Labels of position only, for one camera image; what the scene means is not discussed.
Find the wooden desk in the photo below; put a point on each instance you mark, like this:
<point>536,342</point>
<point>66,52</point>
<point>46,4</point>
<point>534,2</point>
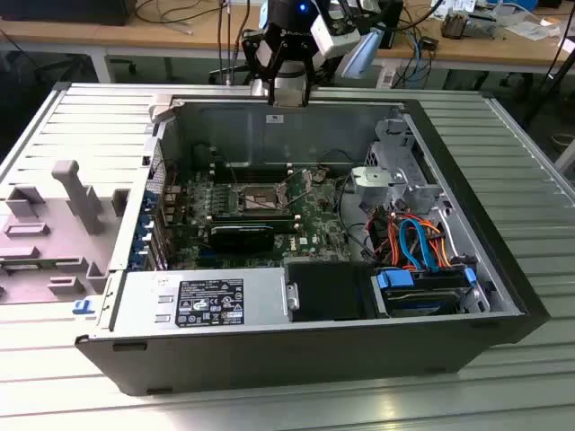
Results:
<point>67,38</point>

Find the small black box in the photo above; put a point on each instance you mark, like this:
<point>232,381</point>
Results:
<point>430,43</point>

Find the blue plastic clip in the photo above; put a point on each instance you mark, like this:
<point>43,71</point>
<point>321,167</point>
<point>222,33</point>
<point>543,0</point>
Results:
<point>83,307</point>

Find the black computer case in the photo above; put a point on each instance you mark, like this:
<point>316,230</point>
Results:
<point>67,11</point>

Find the black stand pole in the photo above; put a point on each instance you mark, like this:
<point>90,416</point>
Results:
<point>548,85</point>

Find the CPU socket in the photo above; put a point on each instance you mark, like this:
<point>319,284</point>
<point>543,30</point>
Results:
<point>258,199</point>

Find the silver power supply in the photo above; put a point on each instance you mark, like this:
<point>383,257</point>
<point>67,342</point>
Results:
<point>135,296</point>

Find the black PC case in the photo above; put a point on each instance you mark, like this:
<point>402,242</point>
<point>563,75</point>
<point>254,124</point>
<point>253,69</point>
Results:
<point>269,359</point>

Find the green RAM stick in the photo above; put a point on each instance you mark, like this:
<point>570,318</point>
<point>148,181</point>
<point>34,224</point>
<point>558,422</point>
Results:
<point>20,266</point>

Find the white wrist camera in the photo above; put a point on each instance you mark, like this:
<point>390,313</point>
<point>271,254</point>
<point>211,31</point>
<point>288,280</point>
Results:
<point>334,40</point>

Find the hard disk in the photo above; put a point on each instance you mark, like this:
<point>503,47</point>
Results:
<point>418,306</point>

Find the blue card clip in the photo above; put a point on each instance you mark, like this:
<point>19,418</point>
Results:
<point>151,200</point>
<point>143,226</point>
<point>138,260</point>

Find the metal device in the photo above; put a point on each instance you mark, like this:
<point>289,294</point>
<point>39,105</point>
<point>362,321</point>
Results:
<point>453,24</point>

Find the white papers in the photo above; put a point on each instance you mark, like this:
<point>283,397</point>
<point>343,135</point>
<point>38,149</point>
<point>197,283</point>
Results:
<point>530,29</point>

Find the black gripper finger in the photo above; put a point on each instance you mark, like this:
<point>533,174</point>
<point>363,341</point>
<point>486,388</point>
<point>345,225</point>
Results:
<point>307,58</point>
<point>256,49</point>

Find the coin battery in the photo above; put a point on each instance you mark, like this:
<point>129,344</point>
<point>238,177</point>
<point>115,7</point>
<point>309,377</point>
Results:
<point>320,175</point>

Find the tall black box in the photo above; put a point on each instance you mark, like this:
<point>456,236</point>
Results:
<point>391,22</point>

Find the blue disk carrier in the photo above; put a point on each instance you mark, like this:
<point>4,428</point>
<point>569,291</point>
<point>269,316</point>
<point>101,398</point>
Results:
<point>395,278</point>

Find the grey parts rack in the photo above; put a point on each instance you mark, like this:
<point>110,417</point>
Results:
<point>83,202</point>

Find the black graphics card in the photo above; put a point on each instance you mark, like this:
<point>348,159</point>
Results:
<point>242,240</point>

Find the silver drive cage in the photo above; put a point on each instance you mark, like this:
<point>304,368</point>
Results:
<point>420,190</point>

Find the green motherboard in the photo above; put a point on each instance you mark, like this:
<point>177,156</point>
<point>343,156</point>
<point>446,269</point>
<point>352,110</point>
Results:
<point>314,233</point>

